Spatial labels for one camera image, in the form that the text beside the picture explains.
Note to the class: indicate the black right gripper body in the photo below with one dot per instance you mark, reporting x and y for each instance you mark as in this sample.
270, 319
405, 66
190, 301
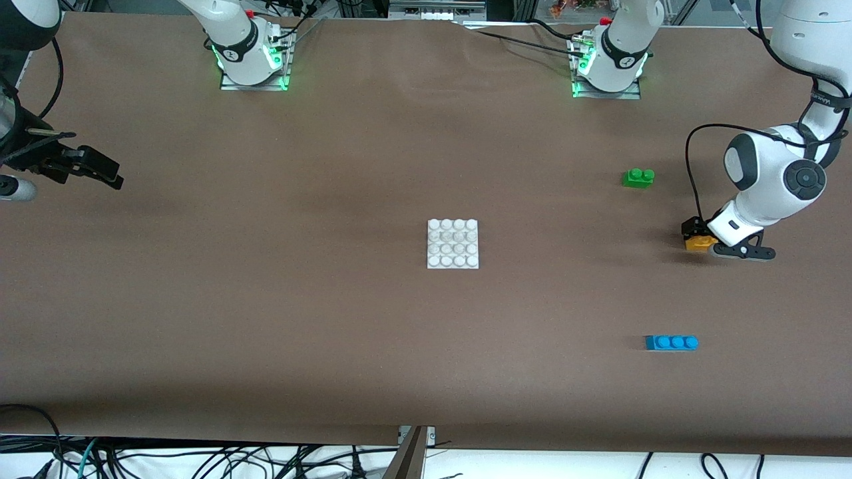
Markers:
33, 153

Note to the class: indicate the yellow two-stud block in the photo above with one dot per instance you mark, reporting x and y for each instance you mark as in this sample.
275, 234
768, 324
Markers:
699, 245

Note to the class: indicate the white studded base plate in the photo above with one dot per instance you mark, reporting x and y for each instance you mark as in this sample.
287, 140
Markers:
452, 245

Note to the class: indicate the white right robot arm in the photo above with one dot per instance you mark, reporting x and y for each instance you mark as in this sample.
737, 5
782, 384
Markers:
233, 26

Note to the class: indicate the green two-stud block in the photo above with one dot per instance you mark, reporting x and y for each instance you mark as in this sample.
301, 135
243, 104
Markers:
636, 179

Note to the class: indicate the blue three-stud block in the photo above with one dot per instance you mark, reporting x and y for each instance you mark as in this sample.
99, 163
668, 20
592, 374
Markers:
669, 343

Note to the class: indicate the brown table cover sheet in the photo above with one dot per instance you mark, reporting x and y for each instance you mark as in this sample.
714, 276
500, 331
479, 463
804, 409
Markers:
426, 166

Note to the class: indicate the white power strip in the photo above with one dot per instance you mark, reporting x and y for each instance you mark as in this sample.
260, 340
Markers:
432, 12

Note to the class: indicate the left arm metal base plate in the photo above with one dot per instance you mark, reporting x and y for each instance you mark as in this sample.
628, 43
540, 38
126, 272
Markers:
626, 95

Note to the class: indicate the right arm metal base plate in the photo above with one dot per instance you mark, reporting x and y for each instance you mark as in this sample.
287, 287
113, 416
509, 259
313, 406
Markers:
266, 86

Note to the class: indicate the grey metal post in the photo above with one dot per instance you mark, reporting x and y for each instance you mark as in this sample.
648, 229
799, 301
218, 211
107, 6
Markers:
409, 459

